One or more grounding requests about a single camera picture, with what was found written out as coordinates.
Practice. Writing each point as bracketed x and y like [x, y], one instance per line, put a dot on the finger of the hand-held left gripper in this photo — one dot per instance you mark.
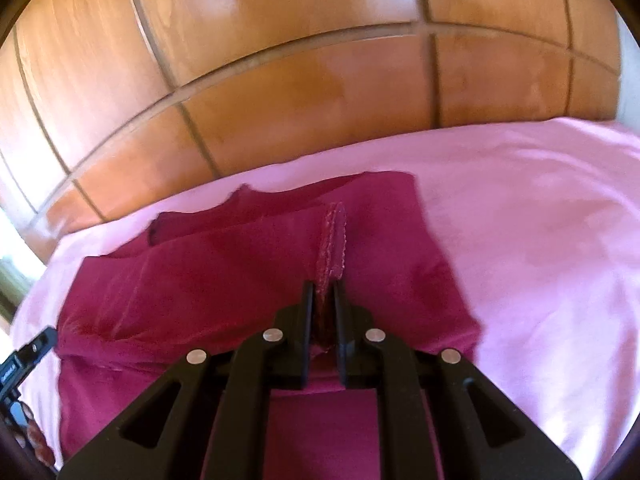
[42, 342]

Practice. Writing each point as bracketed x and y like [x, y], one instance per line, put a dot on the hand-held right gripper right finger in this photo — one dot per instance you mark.
[350, 340]

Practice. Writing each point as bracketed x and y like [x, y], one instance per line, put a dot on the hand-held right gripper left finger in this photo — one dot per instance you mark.
[295, 340]

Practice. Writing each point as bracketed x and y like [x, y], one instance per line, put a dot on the maroon pants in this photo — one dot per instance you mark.
[200, 290]

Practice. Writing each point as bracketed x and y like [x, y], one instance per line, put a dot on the person's left hand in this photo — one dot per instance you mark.
[37, 435]

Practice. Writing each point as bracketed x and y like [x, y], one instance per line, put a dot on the pink bedspread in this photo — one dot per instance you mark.
[540, 240]

